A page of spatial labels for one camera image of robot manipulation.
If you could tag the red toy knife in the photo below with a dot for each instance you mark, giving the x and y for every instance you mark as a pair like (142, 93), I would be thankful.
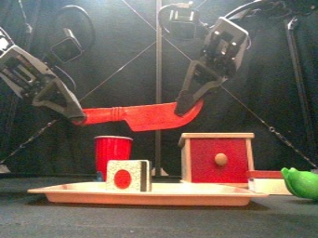
(144, 118)

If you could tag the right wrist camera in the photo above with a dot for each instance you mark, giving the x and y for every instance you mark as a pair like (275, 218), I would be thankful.
(185, 26)

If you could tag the green plastic toy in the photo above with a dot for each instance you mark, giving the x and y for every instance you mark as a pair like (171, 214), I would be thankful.
(303, 184)

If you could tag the white block with red dot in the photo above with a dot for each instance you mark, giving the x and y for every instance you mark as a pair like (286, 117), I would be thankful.
(124, 176)

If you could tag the red plastic cup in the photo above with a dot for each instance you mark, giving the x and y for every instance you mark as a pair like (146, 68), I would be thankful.
(112, 150)

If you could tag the small blue toy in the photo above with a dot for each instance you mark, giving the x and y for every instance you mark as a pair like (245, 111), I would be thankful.
(99, 177)

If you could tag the pink plastic tray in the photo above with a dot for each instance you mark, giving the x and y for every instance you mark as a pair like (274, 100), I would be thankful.
(166, 195)

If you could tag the wooden box with red drawer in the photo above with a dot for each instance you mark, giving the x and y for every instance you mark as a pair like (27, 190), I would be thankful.
(215, 155)

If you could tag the small red and white box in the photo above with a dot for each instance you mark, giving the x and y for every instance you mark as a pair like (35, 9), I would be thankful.
(267, 181)

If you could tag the thin metal frame pole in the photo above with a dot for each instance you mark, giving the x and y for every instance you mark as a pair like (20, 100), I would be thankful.
(158, 77)

